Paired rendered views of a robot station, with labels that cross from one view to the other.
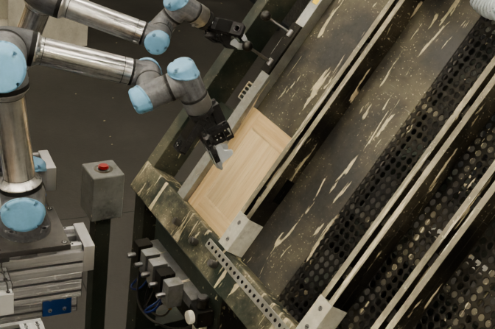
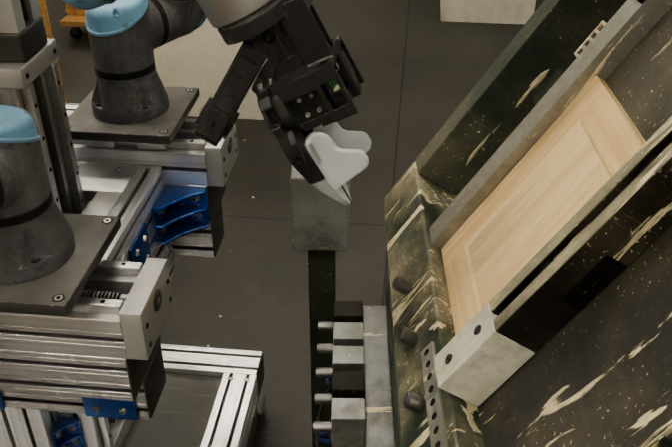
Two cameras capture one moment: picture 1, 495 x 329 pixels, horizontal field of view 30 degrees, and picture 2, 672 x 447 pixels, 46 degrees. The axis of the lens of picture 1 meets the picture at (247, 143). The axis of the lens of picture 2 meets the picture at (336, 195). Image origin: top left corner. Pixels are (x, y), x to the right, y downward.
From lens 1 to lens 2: 1.95 m
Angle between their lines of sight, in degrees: 29
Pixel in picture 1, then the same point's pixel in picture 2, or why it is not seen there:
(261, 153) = (581, 178)
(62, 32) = (504, 6)
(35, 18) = not seen: outside the picture
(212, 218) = (460, 296)
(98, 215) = (304, 241)
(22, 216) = not seen: outside the picture
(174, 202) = (416, 245)
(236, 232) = (465, 352)
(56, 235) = (58, 280)
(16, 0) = not seen: outside the picture
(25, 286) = (21, 362)
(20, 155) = not seen: outside the picture
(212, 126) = (293, 70)
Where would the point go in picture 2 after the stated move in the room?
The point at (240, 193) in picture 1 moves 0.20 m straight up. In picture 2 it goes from (518, 258) to (536, 141)
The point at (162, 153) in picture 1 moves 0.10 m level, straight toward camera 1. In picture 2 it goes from (434, 151) to (415, 174)
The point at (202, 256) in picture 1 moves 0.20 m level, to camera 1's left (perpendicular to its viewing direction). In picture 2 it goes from (412, 375) to (307, 327)
